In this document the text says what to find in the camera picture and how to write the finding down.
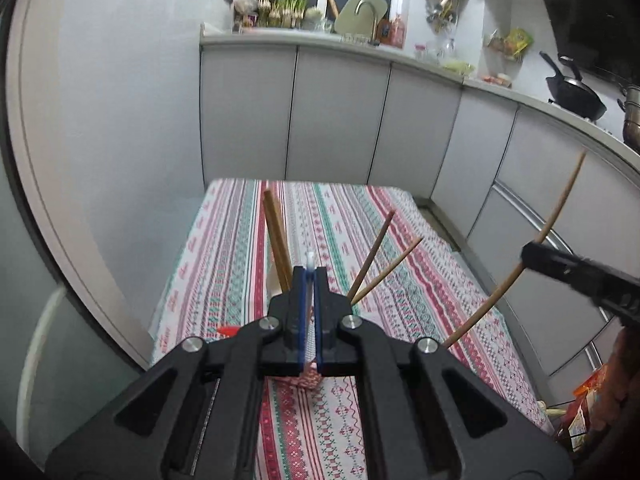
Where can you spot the patterned red green tablecloth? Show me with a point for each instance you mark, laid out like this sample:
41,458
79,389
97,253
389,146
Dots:
225,276

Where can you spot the pink perforated utensil holder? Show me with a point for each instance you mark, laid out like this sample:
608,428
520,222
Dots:
308,379

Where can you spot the person hand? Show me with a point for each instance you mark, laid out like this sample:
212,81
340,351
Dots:
621,380

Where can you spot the potted garlic sprouts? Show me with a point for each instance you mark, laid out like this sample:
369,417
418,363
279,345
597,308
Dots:
281,13

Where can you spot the black wok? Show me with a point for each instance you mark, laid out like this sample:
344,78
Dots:
571,93

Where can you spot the grey kitchen cabinets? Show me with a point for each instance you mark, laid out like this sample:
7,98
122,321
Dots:
488,161

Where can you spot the wooden chopstick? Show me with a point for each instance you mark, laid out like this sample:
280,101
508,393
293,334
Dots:
281,257
501,289
371,255
386,272

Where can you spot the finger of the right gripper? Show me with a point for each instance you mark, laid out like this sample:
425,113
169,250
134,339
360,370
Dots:
579,273

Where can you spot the orange soap bottle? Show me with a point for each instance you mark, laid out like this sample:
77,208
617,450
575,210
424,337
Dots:
392,32

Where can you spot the black range hood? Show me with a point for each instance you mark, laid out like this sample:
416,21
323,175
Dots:
600,36

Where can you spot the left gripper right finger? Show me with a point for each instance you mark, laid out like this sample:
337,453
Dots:
333,356

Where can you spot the door frame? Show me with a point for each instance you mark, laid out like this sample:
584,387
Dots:
38,141

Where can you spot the green cutting board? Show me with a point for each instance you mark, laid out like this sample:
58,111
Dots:
360,17

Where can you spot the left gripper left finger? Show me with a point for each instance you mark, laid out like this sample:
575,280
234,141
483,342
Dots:
284,330

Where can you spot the yellow snack bag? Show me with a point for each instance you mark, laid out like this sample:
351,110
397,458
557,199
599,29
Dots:
516,43

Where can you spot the red plastic spoon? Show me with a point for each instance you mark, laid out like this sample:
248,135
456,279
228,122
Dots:
228,330

